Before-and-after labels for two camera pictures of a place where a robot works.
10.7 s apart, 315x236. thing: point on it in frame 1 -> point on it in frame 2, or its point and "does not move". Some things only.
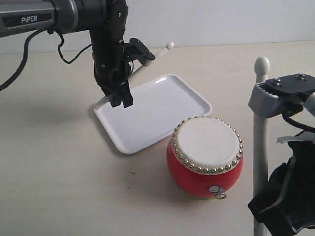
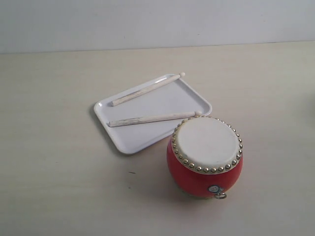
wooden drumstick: [169, 46] -> [120, 100]
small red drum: [204, 156] does not move
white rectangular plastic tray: [159, 105] does not move
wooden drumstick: [261, 175] -> [114, 123]
